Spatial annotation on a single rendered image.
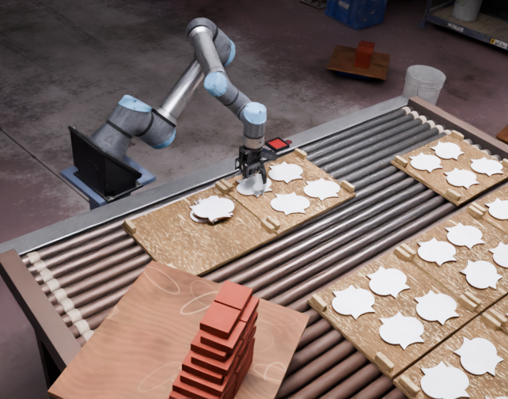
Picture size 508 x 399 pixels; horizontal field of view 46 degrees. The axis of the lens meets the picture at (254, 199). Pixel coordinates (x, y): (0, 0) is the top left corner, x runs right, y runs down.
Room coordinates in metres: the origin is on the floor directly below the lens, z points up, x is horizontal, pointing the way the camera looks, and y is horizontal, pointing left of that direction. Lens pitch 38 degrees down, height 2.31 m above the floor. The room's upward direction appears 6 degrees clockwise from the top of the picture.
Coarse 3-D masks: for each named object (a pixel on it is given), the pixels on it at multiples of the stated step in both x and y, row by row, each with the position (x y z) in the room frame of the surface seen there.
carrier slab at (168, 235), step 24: (216, 192) 1.79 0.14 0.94; (144, 216) 1.61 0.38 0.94; (168, 216) 1.63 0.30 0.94; (240, 216) 1.67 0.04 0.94; (144, 240) 1.49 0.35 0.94; (168, 240) 1.50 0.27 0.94; (192, 240) 1.51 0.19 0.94; (216, 240) 1.53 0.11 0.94; (240, 240) 1.54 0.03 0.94; (264, 240) 1.55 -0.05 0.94; (192, 264) 1.40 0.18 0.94; (216, 264) 1.41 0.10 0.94
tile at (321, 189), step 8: (312, 184) 1.89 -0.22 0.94; (320, 184) 1.90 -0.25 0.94; (328, 184) 1.90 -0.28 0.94; (336, 184) 1.91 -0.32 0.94; (304, 192) 1.84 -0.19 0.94; (312, 192) 1.84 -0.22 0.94; (320, 192) 1.85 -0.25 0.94; (328, 192) 1.85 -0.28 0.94; (336, 192) 1.86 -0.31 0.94; (320, 200) 1.80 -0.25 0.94
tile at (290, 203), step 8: (272, 200) 1.77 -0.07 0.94; (280, 200) 1.77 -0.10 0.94; (288, 200) 1.78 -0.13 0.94; (296, 200) 1.78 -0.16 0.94; (304, 200) 1.79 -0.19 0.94; (272, 208) 1.73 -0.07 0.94; (280, 208) 1.73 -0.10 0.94; (288, 208) 1.73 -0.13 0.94; (296, 208) 1.73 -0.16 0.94; (304, 208) 1.74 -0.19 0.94
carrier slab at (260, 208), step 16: (288, 160) 2.06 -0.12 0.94; (304, 160) 2.07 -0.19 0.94; (240, 176) 1.91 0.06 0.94; (304, 176) 1.96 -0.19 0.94; (320, 176) 1.97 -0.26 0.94; (272, 192) 1.83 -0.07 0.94; (288, 192) 1.84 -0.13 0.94; (352, 192) 1.88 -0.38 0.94; (256, 208) 1.72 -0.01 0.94; (320, 208) 1.76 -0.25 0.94; (288, 224) 1.65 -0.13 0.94
